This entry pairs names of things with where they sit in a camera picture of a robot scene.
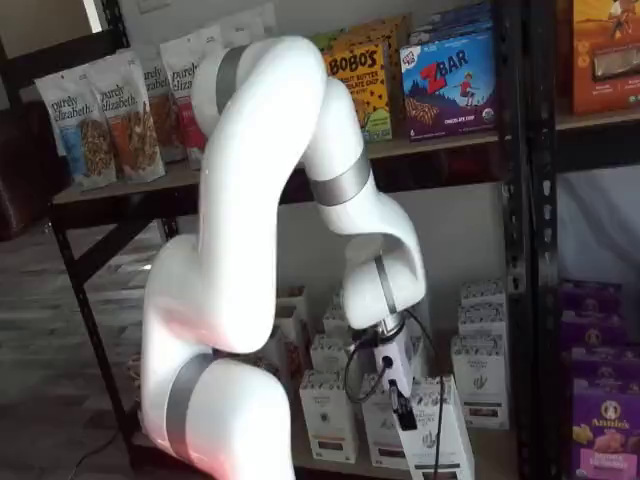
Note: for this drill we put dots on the blue Z Bar box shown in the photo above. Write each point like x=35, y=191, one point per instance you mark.
x=460, y=22
x=450, y=90

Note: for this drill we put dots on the orange label granola bag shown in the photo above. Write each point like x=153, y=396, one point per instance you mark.
x=157, y=115
x=130, y=130

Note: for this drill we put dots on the black metal shelf rack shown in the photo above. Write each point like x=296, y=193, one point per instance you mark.
x=425, y=165
x=537, y=300

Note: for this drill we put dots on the purple Annie's box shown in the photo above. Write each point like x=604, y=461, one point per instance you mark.
x=607, y=440
x=605, y=362
x=590, y=330
x=590, y=297

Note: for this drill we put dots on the yellow Bobo's peanut butter box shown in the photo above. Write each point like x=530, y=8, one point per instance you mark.
x=395, y=35
x=372, y=90

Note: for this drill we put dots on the white box green strip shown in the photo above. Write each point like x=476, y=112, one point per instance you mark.
x=482, y=295
x=482, y=380
x=482, y=322
x=422, y=445

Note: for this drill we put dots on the green Bobo's apple pie box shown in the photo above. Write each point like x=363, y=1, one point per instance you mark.
x=330, y=40

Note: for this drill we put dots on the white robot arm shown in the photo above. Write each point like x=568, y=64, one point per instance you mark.
x=240, y=200

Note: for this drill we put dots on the white granola bag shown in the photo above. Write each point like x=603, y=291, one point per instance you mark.
x=250, y=22
x=205, y=37

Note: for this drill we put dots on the blue label granola bag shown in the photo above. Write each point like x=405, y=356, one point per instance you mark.
x=85, y=140

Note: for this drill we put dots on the red label granola bag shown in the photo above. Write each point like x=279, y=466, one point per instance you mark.
x=182, y=125

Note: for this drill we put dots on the orange snack box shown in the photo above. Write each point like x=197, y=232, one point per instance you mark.
x=605, y=50

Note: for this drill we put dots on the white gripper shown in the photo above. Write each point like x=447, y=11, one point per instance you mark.
x=395, y=365

